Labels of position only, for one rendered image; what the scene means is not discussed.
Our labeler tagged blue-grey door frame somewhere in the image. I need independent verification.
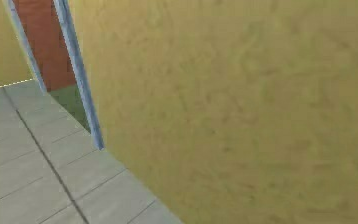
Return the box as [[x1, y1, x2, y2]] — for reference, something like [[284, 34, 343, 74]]
[[1, 0, 106, 151]]

